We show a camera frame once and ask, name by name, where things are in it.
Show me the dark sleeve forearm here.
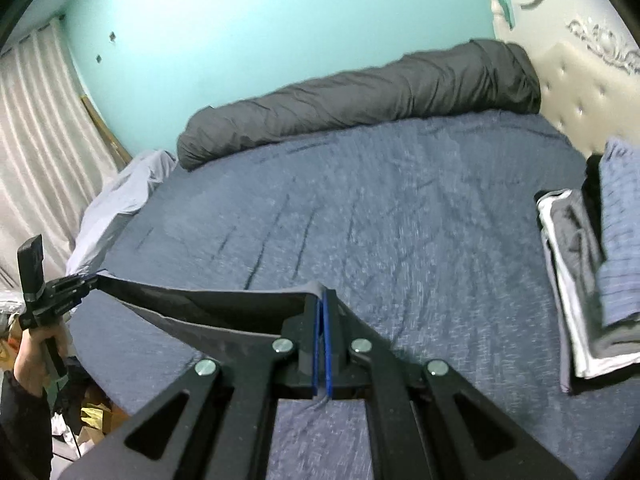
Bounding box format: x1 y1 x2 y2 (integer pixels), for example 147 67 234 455
1 370 52 479

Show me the cream tufted headboard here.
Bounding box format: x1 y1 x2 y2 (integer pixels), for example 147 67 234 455
489 0 639 155

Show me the beige striped curtain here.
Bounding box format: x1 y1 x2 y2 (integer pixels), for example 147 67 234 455
1 20 117 292

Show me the rolled dark grey duvet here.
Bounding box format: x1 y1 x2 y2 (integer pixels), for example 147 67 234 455
177 39 541 171

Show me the light lavender sheet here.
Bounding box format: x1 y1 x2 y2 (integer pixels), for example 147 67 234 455
65 150 177 275

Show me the blue striped folded garment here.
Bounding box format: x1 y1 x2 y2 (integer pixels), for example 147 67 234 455
597 138 639 325

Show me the blue patterned bed sheet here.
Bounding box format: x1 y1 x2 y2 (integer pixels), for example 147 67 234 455
67 109 640 480

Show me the person's left hand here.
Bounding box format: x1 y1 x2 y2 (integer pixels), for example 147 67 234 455
13 322 68 398

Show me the stack of folded clothes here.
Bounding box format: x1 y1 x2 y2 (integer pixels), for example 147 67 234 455
536 155 639 394

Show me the grey garment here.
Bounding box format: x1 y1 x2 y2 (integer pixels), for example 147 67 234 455
96 272 326 363

